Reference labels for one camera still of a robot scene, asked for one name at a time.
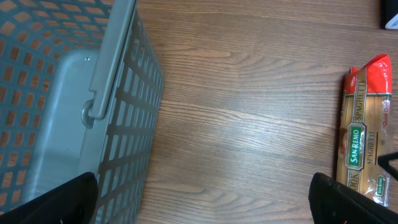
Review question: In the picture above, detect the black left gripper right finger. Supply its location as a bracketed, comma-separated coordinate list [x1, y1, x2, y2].
[308, 172, 397, 224]

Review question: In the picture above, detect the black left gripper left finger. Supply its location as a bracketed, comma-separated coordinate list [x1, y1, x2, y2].
[1, 172, 98, 224]

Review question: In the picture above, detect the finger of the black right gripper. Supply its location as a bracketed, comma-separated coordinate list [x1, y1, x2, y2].
[377, 152, 398, 180]

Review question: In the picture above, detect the orange biscuit roll pack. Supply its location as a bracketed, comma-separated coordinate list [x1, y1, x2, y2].
[336, 54, 393, 207]

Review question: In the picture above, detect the white barcode scanner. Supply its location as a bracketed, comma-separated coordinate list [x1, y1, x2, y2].
[380, 0, 398, 30]

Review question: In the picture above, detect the grey plastic basket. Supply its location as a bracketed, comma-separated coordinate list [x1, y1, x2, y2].
[1, 0, 164, 223]

